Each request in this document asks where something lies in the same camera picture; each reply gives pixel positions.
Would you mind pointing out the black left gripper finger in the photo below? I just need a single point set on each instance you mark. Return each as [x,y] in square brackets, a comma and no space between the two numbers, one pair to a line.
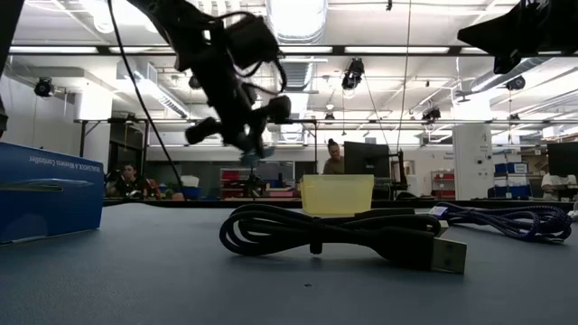
[239,142]
[258,137]

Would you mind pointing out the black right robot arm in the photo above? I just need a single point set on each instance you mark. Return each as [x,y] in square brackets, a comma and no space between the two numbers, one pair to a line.
[537,27]

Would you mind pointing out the red storage bins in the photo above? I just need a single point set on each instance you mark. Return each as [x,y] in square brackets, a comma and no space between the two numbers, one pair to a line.
[230,175]

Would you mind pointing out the black ceiling spotlight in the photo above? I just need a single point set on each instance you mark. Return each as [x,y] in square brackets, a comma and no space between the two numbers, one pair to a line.
[515,82]
[352,74]
[431,113]
[194,82]
[43,86]

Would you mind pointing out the pink tray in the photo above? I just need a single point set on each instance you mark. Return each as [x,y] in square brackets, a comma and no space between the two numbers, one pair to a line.
[281,194]

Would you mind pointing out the white container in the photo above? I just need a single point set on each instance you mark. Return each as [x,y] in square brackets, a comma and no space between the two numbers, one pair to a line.
[190,181]

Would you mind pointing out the blue tub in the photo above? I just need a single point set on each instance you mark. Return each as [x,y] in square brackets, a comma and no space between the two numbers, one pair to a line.
[192,193]

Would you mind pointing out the person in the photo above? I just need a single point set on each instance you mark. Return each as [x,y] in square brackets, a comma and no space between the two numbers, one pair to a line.
[335,164]
[128,179]
[555,180]

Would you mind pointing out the yellow translucent plastic bin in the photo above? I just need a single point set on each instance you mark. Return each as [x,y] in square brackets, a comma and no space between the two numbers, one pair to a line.
[336,192]

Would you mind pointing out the black computer monitor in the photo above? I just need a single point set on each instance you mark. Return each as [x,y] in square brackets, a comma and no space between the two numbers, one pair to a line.
[366,159]
[563,159]

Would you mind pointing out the red bin shelf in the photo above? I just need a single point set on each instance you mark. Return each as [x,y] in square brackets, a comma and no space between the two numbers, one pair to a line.
[443,182]

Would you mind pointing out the white column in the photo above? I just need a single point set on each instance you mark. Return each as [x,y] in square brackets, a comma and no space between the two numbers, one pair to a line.
[472,162]

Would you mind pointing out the blue storage bins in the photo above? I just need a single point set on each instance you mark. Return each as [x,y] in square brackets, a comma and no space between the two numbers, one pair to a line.
[511,168]

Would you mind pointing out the small white object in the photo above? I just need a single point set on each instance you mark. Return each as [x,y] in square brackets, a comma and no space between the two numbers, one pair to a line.
[575,212]

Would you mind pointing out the black metal frame stand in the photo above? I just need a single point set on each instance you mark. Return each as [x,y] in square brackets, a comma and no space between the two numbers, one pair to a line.
[82,135]
[315,149]

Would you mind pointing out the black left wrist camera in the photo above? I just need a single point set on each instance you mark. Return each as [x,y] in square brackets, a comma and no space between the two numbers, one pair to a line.
[250,40]

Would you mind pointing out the white ceiling air duct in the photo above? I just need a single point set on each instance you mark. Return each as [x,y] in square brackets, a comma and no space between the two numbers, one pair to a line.
[151,88]

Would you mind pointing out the silver round ceiling duct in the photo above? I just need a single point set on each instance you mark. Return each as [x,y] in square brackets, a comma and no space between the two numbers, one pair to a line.
[295,20]

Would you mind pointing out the black overhead frame bar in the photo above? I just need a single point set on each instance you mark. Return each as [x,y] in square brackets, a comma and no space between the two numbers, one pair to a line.
[336,50]

